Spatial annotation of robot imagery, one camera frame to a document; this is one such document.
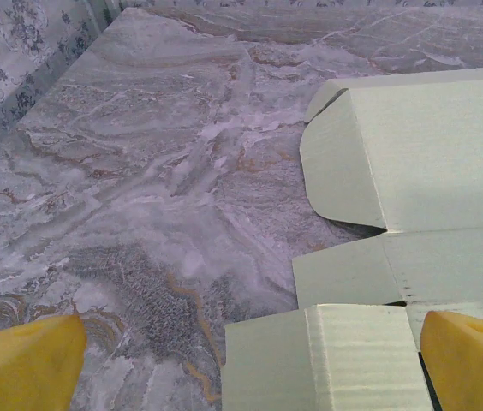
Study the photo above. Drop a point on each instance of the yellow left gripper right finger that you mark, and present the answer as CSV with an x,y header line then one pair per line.
x,y
472,368

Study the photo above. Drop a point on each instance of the pale green paper box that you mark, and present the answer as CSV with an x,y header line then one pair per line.
x,y
438,150

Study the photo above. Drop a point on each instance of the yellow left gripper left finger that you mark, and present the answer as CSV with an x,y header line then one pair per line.
x,y
23,368

